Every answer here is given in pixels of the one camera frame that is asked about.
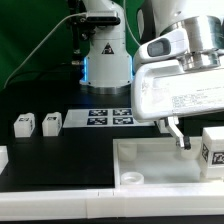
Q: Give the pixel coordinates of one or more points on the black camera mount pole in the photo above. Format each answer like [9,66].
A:
[75,7]

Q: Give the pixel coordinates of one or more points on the white left fence bar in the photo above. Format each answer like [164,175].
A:
[3,158]

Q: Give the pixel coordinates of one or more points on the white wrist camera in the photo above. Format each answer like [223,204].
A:
[170,45]

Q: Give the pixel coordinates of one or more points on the grey base camera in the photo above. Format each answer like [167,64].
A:
[103,18]

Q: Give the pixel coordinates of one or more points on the white front fence bar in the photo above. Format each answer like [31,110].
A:
[123,202]

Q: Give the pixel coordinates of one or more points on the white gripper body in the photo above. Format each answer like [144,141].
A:
[163,89]

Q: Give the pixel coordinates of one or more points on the white fence bar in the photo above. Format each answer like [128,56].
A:
[123,202]
[3,158]

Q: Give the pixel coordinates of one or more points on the white square tabletop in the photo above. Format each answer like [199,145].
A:
[158,161]

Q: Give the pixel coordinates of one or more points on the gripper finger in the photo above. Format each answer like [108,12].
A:
[171,124]

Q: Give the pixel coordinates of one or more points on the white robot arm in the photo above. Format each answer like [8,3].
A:
[110,67]

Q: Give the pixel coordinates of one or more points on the white marker sheet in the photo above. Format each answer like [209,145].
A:
[112,117]

